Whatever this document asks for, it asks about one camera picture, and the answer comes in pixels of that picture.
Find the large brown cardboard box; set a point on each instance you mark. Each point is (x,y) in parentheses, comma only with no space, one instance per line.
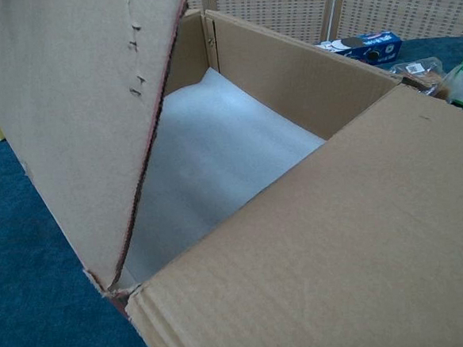
(339,233)

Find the blue Oreo cookie pack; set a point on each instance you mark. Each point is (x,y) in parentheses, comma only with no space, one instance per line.
(381,48)

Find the white foam sheet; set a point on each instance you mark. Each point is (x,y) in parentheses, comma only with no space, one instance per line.
(215,162)

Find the clear bagged brown cake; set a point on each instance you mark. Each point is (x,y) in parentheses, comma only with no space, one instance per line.
(423,76)

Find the blue tablecloth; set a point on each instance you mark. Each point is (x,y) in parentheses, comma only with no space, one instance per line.
(32,275)

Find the bamboo folding screen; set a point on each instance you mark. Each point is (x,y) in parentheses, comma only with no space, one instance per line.
(402,2)

